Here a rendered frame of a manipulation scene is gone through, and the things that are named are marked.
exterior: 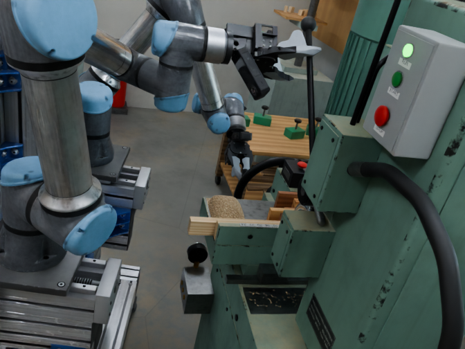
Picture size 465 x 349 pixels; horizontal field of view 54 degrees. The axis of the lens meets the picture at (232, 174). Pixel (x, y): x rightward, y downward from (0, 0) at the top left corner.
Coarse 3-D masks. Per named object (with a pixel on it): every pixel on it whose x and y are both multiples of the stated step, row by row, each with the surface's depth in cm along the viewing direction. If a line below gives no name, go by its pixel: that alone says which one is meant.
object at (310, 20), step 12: (300, 24) 101; (312, 24) 100; (312, 60) 99; (312, 72) 98; (312, 84) 97; (312, 96) 97; (312, 108) 96; (312, 120) 95; (312, 132) 95; (312, 144) 94; (300, 180) 93; (300, 192) 93; (312, 204) 91
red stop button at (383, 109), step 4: (380, 108) 65; (384, 108) 64; (376, 112) 65; (380, 112) 65; (384, 112) 64; (388, 112) 64; (376, 116) 65; (380, 116) 64; (384, 116) 64; (388, 116) 64; (376, 120) 65; (380, 120) 64; (384, 120) 64; (376, 124) 65; (380, 124) 65; (384, 124) 64
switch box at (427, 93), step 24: (432, 48) 56; (456, 48) 56; (384, 72) 66; (408, 72) 61; (432, 72) 57; (456, 72) 58; (384, 96) 66; (408, 96) 60; (432, 96) 59; (456, 96) 60; (408, 120) 60; (432, 120) 61; (384, 144) 65; (408, 144) 62; (432, 144) 63
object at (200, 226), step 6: (192, 222) 106; (198, 222) 107; (204, 222) 107; (210, 222) 108; (192, 228) 107; (198, 228) 108; (204, 228) 108; (210, 228) 108; (192, 234) 108; (198, 234) 109; (204, 234) 109; (210, 234) 109
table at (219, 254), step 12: (204, 204) 122; (240, 204) 125; (252, 204) 126; (264, 204) 127; (204, 216) 120; (252, 216) 121; (264, 216) 122; (216, 252) 108; (228, 252) 109; (240, 252) 109; (252, 252) 110; (264, 252) 111; (216, 264) 110; (228, 264) 111; (240, 264) 111; (252, 264) 112
